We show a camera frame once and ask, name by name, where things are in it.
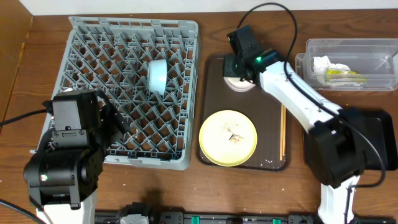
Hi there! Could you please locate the pink saucer plate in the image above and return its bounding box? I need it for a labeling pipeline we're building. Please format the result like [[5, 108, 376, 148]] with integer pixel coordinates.
[[223, 77, 256, 92]]

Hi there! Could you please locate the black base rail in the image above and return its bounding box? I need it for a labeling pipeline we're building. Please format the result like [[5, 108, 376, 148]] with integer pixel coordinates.
[[95, 202, 398, 224]]

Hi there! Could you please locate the light blue bowl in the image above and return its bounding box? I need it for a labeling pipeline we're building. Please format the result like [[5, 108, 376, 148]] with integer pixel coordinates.
[[147, 59, 168, 95]]

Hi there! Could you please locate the clear plastic bin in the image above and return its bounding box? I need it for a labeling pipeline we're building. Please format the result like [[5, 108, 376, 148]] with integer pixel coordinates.
[[295, 38, 397, 91]]

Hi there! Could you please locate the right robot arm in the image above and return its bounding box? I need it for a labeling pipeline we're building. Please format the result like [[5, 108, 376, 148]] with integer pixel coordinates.
[[223, 26, 366, 223]]

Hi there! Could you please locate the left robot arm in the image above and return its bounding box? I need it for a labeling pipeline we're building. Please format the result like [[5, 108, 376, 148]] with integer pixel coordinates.
[[24, 90, 129, 223]]

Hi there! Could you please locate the brown serving tray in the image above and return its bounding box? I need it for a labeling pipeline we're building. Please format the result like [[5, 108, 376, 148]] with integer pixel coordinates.
[[196, 54, 290, 172]]

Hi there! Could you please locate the yellow plate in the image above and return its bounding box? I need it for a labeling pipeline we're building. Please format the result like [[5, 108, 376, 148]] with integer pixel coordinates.
[[198, 110, 257, 167]]

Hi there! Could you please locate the white napkin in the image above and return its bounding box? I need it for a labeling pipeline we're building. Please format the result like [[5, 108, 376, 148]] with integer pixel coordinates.
[[313, 56, 362, 87]]

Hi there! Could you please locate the wooden chopstick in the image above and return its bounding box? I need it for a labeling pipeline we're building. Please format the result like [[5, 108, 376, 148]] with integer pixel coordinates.
[[282, 105, 287, 158], [279, 105, 283, 161]]

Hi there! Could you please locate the grey plastic dish rack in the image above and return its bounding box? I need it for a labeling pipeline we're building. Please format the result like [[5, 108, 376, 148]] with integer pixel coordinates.
[[53, 17, 200, 170]]

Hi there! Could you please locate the black plastic bin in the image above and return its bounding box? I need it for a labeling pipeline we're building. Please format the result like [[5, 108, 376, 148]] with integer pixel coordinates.
[[343, 108, 397, 171]]

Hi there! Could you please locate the orange snack wrapper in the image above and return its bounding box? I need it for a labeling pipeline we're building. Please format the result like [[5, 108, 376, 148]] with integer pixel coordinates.
[[325, 68, 368, 84]]

